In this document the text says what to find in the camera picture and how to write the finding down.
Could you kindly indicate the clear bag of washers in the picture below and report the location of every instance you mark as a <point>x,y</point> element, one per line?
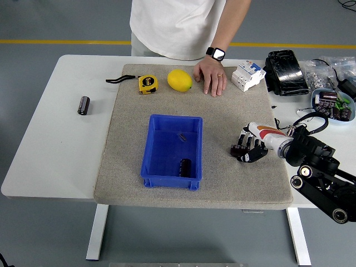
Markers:
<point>315,76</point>

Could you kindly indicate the blue plastic box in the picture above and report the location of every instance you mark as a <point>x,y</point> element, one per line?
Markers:
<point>164,158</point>

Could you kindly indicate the black smartwatch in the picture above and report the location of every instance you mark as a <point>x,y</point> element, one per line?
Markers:
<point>216,53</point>

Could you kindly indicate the glossy black pack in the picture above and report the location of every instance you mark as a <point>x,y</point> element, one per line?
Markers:
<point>286,72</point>

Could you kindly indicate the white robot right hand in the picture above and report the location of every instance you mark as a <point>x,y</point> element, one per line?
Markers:
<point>268,136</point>

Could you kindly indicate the light blue bowl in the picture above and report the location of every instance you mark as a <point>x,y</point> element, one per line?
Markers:
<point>333,121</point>

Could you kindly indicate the white table leg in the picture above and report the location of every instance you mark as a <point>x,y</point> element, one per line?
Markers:
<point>97,233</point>
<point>299,236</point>

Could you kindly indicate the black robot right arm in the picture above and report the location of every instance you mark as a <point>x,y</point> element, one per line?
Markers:
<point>306,144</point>

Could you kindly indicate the white blue circuit breaker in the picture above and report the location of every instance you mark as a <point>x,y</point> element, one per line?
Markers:
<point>247,75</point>

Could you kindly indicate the grey bracket under table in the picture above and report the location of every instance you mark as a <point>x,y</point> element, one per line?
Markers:
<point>252,210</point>

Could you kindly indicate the yellow lemon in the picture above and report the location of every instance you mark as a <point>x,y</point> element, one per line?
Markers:
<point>179,80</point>

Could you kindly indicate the person's left forearm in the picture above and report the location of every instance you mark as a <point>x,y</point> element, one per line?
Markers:
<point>231,30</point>

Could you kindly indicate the clear bag of parts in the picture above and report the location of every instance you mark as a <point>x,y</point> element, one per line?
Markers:
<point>346,66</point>

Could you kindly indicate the person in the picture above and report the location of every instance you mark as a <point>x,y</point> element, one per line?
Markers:
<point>172,25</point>

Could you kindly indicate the grey-brown fabric mat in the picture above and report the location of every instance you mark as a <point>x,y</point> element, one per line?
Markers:
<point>222,111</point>

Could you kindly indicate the small dark metal part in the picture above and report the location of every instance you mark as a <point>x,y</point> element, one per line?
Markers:
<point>182,137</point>

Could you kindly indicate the person's left hand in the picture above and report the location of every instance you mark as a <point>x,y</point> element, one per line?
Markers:
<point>212,76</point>

